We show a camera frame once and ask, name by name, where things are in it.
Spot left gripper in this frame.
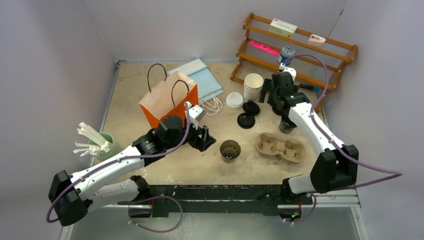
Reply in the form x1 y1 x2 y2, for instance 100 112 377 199
165 117 216 151

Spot black cup lid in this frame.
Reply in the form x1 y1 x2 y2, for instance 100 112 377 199
242 100 260 116
237 112 256 129

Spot black paper cup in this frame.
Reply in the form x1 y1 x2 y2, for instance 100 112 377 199
219 139 241 163
279 115 297 134

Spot orange paper bag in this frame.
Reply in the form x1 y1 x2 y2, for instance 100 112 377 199
138 63 199 128

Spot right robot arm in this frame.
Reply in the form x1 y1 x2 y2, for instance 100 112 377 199
270 71 359 204

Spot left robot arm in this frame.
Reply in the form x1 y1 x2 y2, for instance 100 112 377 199
46 115 216 227

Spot stacked white paper cups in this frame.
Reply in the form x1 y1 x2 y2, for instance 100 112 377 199
243 73 264 101

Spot white cup lid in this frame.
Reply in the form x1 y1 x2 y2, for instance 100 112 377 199
225 92 244 109

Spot pink highlighter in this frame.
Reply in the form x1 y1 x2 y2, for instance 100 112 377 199
249 40 280 56

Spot wooden shelf rack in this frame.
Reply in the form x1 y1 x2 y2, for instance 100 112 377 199
229 12 358 115

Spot blue white round tin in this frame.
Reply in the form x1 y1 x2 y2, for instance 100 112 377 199
277 45 296 66

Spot black cup lid front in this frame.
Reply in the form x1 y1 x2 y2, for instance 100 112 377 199
237 112 256 129

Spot black blue marker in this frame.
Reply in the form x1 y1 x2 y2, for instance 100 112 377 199
299 83 321 92

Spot light blue paper bag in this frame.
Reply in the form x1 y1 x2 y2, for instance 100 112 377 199
167 58 224 116

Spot white green box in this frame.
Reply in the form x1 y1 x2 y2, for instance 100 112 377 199
268 18 298 39

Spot pink white tape dispenser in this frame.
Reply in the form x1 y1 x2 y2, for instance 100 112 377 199
307 34 327 47

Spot green straw holder cup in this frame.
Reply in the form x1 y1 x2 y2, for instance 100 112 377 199
94 132 125 162

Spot thin wooden stick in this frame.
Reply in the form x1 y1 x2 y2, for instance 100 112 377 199
327 9 344 38

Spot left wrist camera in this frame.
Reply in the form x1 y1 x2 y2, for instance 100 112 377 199
185 101 206 129

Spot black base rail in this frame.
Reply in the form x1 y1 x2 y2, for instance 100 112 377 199
130 175 313 219

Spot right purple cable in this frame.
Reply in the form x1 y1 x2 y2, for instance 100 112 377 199
279 53 404 226

